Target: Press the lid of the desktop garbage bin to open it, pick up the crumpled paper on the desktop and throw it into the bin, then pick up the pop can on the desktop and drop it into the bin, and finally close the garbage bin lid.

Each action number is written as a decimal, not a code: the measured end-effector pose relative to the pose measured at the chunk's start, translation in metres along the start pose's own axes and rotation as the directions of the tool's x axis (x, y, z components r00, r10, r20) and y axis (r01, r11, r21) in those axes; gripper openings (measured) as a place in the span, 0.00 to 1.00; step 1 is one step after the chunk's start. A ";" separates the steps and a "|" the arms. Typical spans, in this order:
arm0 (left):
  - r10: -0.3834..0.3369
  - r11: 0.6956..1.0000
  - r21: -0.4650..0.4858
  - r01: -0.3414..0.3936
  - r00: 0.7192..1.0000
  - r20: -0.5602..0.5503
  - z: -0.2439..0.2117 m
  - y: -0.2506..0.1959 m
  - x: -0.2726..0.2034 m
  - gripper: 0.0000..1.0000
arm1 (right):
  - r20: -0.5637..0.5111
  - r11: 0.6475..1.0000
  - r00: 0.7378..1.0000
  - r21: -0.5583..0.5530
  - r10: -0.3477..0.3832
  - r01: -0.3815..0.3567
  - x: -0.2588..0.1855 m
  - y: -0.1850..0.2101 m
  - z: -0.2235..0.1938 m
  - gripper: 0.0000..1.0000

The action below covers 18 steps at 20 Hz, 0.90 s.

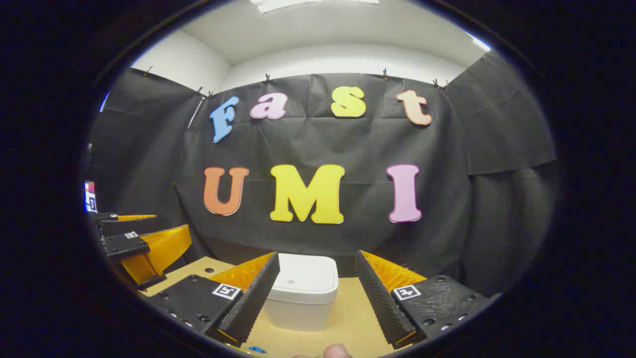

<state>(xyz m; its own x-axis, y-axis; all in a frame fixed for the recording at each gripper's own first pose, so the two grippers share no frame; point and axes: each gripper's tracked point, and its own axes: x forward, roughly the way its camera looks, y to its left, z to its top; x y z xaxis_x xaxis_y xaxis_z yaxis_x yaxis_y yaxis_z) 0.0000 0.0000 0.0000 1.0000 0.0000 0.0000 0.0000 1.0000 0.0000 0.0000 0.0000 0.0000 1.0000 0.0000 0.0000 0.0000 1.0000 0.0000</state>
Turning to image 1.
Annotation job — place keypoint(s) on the black backdrop cloth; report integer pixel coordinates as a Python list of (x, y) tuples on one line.
[(348, 149)]

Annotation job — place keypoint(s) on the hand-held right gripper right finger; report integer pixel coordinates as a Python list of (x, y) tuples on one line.
[(377, 303)]

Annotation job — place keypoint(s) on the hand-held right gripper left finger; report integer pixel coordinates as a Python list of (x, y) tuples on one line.
[(253, 303)]

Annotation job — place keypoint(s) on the wooden desktop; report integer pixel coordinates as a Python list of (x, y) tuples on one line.
[(348, 318)]

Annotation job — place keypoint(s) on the blue paper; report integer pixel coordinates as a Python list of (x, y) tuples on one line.
[(256, 349)]

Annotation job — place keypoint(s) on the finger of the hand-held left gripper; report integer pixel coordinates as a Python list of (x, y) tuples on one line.
[(121, 244), (107, 216)]

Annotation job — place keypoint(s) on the ceiling light panel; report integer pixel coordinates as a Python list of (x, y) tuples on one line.
[(298, 4)]

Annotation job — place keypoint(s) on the white desktop garbage bin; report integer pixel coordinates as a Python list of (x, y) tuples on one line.
[(303, 293)]

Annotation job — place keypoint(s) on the computer monitor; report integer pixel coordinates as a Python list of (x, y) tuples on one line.
[(90, 198)]

